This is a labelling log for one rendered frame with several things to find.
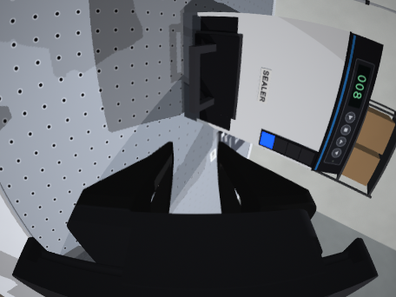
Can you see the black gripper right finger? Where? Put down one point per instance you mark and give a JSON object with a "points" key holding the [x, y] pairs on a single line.
{"points": [[259, 189]]}

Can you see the grey heat sealer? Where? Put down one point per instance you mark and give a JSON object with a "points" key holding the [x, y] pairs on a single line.
{"points": [[295, 88]]}

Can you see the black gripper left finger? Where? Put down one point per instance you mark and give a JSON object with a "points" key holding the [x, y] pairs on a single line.
{"points": [[134, 186]]}

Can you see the small white label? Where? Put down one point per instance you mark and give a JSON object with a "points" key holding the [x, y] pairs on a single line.
{"points": [[212, 155]]}

